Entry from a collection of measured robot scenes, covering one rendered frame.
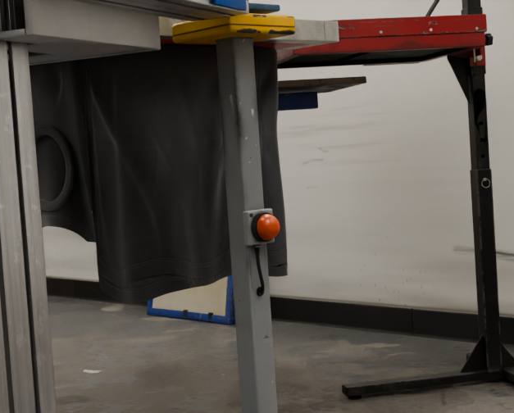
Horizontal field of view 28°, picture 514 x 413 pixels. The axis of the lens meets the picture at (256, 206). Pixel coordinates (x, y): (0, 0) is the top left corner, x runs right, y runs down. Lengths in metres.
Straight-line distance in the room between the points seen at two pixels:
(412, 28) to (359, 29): 0.16
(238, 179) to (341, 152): 2.78
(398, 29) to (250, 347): 1.57
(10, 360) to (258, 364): 0.46
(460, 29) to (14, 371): 2.06
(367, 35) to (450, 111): 1.08
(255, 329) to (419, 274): 2.58
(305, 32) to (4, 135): 0.82
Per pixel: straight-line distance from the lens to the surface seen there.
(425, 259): 4.02
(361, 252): 4.23
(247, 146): 1.49
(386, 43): 2.90
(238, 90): 1.49
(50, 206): 1.75
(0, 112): 1.17
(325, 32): 1.91
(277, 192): 1.92
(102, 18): 1.25
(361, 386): 3.14
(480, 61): 3.22
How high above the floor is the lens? 0.76
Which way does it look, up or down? 3 degrees down
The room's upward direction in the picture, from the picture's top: 4 degrees counter-clockwise
